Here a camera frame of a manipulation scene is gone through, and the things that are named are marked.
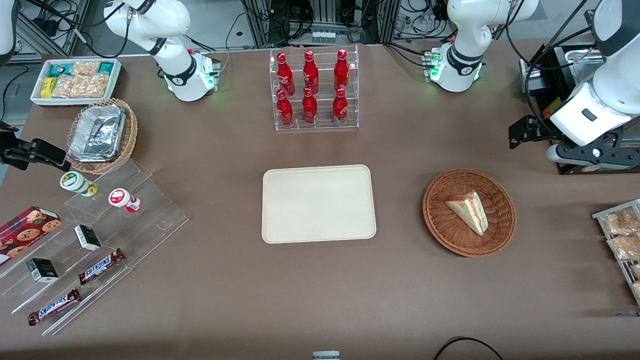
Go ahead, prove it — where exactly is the clear acrylic bottle rack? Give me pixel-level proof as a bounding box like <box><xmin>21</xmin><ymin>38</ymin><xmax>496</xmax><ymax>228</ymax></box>
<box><xmin>269</xmin><ymin>44</ymin><xmax>360</xmax><ymax>132</ymax></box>

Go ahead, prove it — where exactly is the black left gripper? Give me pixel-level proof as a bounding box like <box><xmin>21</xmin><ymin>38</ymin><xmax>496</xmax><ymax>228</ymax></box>
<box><xmin>509</xmin><ymin>115</ymin><xmax>559</xmax><ymax>150</ymax></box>

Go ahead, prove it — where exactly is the red cookie box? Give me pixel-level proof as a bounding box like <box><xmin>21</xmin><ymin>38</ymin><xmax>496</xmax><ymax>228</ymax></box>
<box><xmin>0</xmin><ymin>206</ymin><xmax>63</xmax><ymax>266</ymax></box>

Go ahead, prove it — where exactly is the black equipment box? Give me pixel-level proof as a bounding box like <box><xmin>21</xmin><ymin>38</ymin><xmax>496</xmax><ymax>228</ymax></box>
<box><xmin>519</xmin><ymin>42</ymin><xmax>640</xmax><ymax>176</ymax></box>

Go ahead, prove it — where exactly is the clear acrylic stepped display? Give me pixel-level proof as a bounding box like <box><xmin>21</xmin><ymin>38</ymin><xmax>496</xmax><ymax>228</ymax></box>
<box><xmin>0</xmin><ymin>159</ymin><xmax>190</xmax><ymax>337</ymax></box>

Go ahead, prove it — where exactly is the white rectangular snack bin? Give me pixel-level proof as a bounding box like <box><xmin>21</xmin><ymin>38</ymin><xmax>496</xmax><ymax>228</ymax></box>
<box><xmin>30</xmin><ymin>58</ymin><xmax>123</xmax><ymax>107</ymax></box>

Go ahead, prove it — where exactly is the red cola bottle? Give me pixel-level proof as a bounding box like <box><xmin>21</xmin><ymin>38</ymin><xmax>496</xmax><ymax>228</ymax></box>
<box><xmin>301</xmin><ymin>87</ymin><xmax>318</xmax><ymax>125</ymax></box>
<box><xmin>332</xmin><ymin>87</ymin><xmax>349</xmax><ymax>126</ymax></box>
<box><xmin>276</xmin><ymin>89</ymin><xmax>294</xmax><ymax>128</ymax></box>
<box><xmin>276</xmin><ymin>52</ymin><xmax>296</xmax><ymax>96</ymax></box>
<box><xmin>333</xmin><ymin>49</ymin><xmax>350</xmax><ymax>92</ymax></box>
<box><xmin>302</xmin><ymin>50</ymin><xmax>320</xmax><ymax>95</ymax></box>

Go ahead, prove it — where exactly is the clear bag of crackers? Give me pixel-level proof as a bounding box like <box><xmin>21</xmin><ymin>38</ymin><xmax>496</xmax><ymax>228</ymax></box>
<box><xmin>52</xmin><ymin>61</ymin><xmax>110</xmax><ymax>99</ymax></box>

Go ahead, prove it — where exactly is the silver foil container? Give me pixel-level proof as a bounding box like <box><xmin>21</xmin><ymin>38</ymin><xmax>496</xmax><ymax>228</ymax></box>
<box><xmin>67</xmin><ymin>104</ymin><xmax>126</xmax><ymax>163</ymax></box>

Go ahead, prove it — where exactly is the triangle sandwich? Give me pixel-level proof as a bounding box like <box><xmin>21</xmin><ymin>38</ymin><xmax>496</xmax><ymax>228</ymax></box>
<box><xmin>445</xmin><ymin>191</ymin><xmax>489</xmax><ymax>236</ymax></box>

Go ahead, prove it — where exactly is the Snickers chocolate bar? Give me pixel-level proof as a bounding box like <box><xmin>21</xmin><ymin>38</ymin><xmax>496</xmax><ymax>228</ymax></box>
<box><xmin>27</xmin><ymin>288</ymin><xmax>82</xmax><ymax>327</ymax></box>
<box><xmin>77</xmin><ymin>248</ymin><xmax>126</xmax><ymax>286</ymax></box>

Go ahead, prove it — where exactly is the red lid yogurt cup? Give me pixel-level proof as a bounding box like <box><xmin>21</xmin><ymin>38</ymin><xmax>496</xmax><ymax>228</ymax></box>
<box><xmin>108</xmin><ymin>188</ymin><xmax>142</xmax><ymax>214</ymax></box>

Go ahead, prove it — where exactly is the cream plastic tray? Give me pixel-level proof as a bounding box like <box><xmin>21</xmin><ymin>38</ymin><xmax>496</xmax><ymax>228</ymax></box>
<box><xmin>262</xmin><ymin>164</ymin><xmax>377</xmax><ymax>245</ymax></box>

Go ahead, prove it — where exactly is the grey wire rack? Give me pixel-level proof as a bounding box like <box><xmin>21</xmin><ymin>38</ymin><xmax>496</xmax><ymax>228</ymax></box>
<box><xmin>592</xmin><ymin>199</ymin><xmax>640</xmax><ymax>307</ymax></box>

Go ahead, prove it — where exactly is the light wicker basket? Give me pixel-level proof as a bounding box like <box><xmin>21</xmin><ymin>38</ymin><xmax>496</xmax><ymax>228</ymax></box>
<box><xmin>66</xmin><ymin>98</ymin><xmax>139</xmax><ymax>175</ymax></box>

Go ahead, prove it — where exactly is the green lid yogurt cup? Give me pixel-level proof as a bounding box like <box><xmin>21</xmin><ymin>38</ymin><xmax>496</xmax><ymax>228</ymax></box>
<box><xmin>60</xmin><ymin>171</ymin><xmax>99</xmax><ymax>198</ymax></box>

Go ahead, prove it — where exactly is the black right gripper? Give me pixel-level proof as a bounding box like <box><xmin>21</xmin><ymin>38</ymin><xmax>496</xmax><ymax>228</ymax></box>
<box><xmin>0</xmin><ymin>121</ymin><xmax>72</xmax><ymax>172</ymax></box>

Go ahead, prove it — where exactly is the aluminium frame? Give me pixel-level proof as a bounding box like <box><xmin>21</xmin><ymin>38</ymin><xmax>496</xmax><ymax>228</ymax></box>
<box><xmin>240</xmin><ymin>0</ymin><xmax>403</xmax><ymax>48</ymax></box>

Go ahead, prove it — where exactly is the clear bag of pastries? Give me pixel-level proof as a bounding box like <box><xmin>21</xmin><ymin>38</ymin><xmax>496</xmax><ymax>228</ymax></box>
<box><xmin>602</xmin><ymin>208</ymin><xmax>640</xmax><ymax>236</ymax></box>
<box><xmin>607</xmin><ymin>235</ymin><xmax>640</xmax><ymax>261</ymax></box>

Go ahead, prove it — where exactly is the round brown wicker basket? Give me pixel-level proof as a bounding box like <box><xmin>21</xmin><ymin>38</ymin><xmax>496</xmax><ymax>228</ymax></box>
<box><xmin>422</xmin><ymin>169</ymin><xmax>517</xmax><ymax>258</ymax></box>

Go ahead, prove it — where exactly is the stainless steel pan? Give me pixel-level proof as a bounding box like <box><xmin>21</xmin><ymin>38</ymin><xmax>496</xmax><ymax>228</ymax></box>
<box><xmin>552</xmin><ymin>43</ymin><xmax>607</xmax><ymax>83</ymax></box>

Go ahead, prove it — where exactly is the black cable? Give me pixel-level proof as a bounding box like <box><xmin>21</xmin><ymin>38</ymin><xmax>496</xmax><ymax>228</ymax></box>
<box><xmin>432</xmin><ymin>336</ymin><xmax>505</xmax><ymax>360</ymax></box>

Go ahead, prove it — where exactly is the small black box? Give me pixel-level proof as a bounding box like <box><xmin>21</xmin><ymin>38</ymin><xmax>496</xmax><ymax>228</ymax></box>
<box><xmin>26</xmin><ymin>258</ymin><xmax>60</xmax><ymax>284</ymax></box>
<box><xmin>74</xmin><ymin>224</ymin><xmax>103</xmax><ymax>252</ymax></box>

